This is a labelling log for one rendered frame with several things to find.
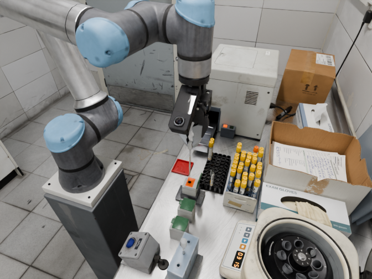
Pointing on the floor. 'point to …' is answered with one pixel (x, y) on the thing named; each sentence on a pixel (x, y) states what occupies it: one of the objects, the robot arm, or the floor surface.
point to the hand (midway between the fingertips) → (190, 144)
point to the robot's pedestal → (99, 225)
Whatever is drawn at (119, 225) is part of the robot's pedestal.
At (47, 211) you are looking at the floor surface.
